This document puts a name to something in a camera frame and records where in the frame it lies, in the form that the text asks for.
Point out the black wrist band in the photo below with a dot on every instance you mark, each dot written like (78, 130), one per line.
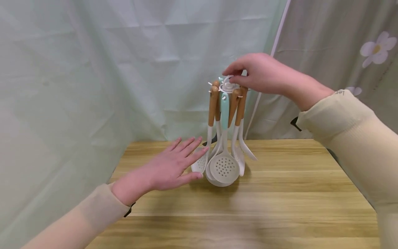
(295, 123)
(129, 210)

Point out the person's right hand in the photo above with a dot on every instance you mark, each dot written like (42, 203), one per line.
(267, 74)

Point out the white utensil rack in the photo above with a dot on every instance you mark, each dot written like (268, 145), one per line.
(228, 87)

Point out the person's left hand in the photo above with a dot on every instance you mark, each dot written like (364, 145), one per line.
(161, 173)

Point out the person's right forearm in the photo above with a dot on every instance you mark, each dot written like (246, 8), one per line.
(351, 138)

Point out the person's left forearm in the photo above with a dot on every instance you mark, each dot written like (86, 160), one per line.
(93, 214)

